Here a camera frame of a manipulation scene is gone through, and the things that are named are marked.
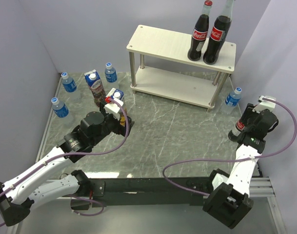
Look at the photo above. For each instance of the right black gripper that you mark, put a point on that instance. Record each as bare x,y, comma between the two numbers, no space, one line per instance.
248,111

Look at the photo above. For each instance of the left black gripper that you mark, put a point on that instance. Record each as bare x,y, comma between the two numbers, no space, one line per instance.
120,129

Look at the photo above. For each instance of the cola glass bottle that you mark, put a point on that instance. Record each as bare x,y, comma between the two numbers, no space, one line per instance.
237,133
219,33
200,32

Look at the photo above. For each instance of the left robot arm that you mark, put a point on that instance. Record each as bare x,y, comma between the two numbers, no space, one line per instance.
28,190

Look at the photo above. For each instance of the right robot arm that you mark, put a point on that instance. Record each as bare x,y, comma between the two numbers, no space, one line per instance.
229,201

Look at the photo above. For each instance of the white two-tier wooden shelf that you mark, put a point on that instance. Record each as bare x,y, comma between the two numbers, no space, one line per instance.
158,55

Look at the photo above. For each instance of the pineapple juice carton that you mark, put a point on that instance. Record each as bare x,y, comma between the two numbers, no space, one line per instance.
116,93

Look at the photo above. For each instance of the right water bottle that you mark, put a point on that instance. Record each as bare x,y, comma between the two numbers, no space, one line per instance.
231,100

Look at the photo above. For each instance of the water bottle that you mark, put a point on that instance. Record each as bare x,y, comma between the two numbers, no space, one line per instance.
111,76
231,100
70,86
62,111

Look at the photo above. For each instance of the grape juice carton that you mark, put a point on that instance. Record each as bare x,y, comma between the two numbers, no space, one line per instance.
95,85

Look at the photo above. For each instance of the back centre water bottle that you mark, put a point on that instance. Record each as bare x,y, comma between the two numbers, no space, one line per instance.
111,76

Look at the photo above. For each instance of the front left water bottle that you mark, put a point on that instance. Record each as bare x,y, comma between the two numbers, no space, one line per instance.
62,111

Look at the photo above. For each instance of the back left water bottle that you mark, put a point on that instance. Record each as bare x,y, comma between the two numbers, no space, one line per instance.
70,86

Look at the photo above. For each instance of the black base crossbar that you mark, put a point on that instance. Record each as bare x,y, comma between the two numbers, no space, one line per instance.
141,191

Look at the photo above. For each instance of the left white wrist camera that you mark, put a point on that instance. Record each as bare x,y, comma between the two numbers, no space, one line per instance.
112,107

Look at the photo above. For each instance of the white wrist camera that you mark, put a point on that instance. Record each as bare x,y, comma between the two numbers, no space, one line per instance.
264,104
112,107

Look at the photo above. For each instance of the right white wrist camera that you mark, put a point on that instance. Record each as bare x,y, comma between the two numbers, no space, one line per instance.
264,104

